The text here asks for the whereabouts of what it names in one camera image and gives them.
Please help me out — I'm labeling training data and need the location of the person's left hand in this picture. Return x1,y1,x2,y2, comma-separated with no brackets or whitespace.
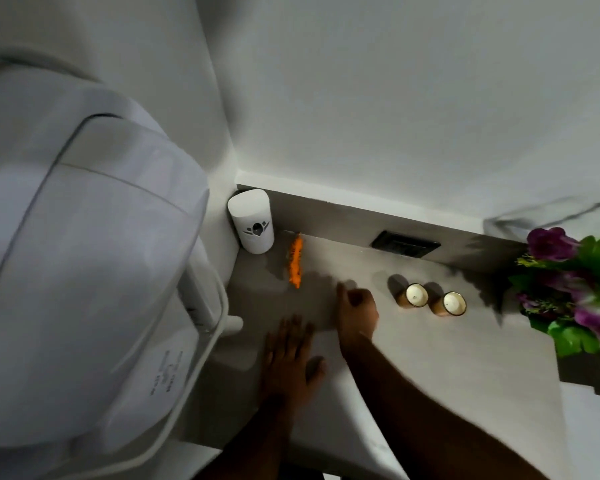
261,315,327,411

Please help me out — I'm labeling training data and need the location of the person's right hand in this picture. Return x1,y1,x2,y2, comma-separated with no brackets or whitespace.
335,282,380,356

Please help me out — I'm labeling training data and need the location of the person's right forearm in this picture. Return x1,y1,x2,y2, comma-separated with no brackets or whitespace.
339,335,552,480

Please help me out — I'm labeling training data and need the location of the person's left forearm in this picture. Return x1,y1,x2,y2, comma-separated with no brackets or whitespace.
194,397,301,480

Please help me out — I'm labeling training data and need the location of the white candle in brown holder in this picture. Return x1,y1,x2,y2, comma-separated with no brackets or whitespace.
396,283,430,310
431,291,468,318

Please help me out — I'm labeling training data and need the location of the purple flower bouquet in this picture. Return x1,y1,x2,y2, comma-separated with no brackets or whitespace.
509,227,600,359

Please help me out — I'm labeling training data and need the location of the black wall socket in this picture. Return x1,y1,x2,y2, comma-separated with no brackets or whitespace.
370,230,442,259

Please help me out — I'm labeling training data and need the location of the large white wall dispenser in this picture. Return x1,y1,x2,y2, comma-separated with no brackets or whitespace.
0,77,212,451

